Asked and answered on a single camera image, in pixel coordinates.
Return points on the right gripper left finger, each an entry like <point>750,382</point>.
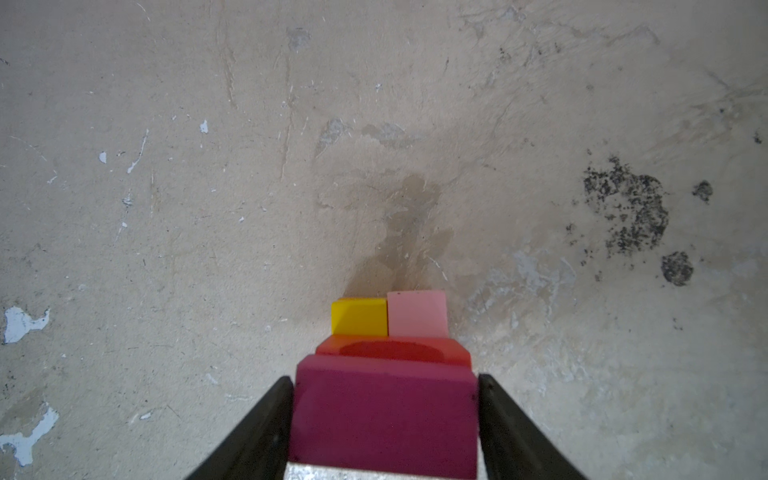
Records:
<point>258,446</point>

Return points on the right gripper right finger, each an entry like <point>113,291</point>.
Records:
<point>512,444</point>

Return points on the magenta wood block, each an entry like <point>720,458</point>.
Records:
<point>393,416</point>

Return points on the red arch block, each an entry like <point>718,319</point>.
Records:
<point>418,349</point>

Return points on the yellow wood block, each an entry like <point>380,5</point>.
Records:
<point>359,317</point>

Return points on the pink wood block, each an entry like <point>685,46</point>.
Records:
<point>421,313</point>

